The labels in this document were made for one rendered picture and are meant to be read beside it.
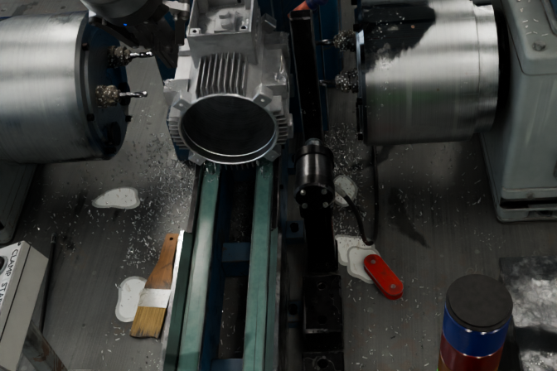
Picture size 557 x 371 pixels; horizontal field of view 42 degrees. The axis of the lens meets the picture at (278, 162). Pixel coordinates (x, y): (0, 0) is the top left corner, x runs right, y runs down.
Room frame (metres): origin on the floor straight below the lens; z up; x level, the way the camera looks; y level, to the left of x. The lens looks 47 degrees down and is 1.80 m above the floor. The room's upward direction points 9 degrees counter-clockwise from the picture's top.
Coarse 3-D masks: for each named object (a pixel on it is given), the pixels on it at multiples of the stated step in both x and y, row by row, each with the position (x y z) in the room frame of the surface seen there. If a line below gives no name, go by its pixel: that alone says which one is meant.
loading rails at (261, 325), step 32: (288, 160) 0.91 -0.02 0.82; (192, 192) 0.77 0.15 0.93; (224, 192) 0.81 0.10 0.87; (256, 192) 0.76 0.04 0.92; (192, 224) 0.71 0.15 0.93; (224, 224) 0.76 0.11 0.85; (256, 224) 0.69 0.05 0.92; (288, 224) 0.76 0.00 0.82; (192, 256) 0.65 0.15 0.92; (224, 256) 0.70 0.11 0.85; (256, 256) 0.64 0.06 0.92; (192, 288) 0.60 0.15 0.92; (224, 288) 0.66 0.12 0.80; (256, 288) 0.58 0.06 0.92; (288, 288) 0.63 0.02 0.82; (192, 320) 0.54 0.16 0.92; (256, 320) 0.53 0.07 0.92; (288, 320) 0.57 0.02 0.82; (192, 352) 0.49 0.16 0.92; (256, 352) 0.48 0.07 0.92
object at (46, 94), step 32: (0, 32) 0.96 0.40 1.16; (32, 32) 0.95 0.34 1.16; (64, 32) 0.93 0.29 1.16; (96, 32) 0.97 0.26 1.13; (0, 64) 0.90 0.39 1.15; (32, 64) 0.89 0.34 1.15; (64, 64) 0.88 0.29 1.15; (96, 64) 0.93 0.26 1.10; (0, 96) 0.86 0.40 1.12; (32, 96) 0.85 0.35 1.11; (64, 96) 0.84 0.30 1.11; (96, 96) 0.88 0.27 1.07; (0, 128) 0.84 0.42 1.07; (32, 128) 0.83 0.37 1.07; (64, 128) 0.83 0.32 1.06; (96, 128) 0.85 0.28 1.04; (32, 160) 0.85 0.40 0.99; (64, 160) 0.84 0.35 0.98; (96, 160) 0.84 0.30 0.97
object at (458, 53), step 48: (384, 0) 0.88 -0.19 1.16; (432, 0) 0.86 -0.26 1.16; (480, 0) 0.86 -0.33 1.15; (384, 48) 0.80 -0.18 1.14; (432, 48) 0.79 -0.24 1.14; (480, 48) 0.78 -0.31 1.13; (384, 96) 0.76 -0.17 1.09; (432, 96) 0.75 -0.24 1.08; (480, 96) 0.75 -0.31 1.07; (384, 144) 0.77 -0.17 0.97
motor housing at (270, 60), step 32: (192, 64) 0.92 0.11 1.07; (224, 64) 0.88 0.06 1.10; (288, 64) 0.94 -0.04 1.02; (192, 96) 0.83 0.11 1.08; (224, 96) 0.97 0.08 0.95; (288, 96) 0.87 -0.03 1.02; (192, 128) 0.86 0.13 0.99; (224, 128) 0.89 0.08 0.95; (256, 128) 0.88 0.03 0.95; (224, 160) 0.82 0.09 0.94; (256, 160) 0.81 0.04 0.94
